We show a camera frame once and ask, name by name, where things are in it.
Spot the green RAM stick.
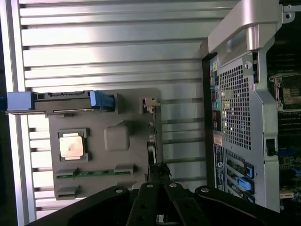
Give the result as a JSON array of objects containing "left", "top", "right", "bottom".
[{"left": 57, "top": 169, "right": 132, "bottom": 179}]

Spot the grey plastic parts rack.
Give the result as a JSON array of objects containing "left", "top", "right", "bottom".
[{"left": 46, "top": 88, "right": 163, "bottom": 201}]

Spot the silver CPU chip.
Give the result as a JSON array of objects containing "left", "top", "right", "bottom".
[{"left": 58, "top": 134, "right": 84, "bottom": 161}]

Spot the grey open PC case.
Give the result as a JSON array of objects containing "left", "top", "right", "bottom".
[{"left": 200, "top": 0, "right": 301, "bottom": 215}]

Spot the green motherboard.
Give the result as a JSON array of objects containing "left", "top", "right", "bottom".
[{"left": 265, "top": 42, "right": 301, "bottom": 208}]

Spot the hard disk with blue carrier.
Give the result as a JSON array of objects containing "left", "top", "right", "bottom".
[{"left": 6, "top": 91, "right": 119, "bottom": 116}]

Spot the CPU socket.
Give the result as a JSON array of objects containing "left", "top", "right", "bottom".
[{"left": 269, "top": 74, "right": 301, "bottom": 111}]

